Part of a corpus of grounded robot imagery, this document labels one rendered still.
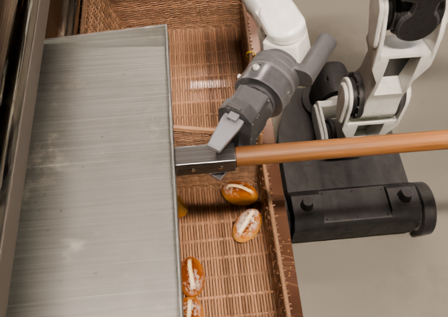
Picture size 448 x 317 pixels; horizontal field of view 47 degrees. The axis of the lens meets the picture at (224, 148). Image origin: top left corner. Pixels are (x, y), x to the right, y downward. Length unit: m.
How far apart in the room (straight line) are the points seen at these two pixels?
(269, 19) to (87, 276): 0.49
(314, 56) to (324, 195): 1.10
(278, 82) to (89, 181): 0.32
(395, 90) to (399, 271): 0.79
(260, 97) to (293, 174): 1.19
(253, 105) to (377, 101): 0.81
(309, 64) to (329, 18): 1.90
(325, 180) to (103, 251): 1.32
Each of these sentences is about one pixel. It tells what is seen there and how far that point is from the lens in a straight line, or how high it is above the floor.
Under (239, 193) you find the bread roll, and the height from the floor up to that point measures 0.64.
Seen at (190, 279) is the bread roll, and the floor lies 0.64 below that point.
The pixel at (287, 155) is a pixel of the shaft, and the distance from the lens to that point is 0.76.
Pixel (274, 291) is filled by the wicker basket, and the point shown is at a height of 0.59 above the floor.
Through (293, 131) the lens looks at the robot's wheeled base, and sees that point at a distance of 2.05.
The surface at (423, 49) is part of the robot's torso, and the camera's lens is 1.43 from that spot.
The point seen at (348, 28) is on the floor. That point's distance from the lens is 2.70.
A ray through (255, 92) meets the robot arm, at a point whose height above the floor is 1.24.
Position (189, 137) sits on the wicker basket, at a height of 0.74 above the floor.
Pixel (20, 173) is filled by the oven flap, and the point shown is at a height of 1.40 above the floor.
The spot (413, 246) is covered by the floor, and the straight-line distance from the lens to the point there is 2.11.
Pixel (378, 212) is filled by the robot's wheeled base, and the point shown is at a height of 0.19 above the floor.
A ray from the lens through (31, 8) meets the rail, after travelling 0.67.
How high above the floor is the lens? 1.85
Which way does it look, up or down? 58 degrees down
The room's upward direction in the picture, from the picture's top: straight up
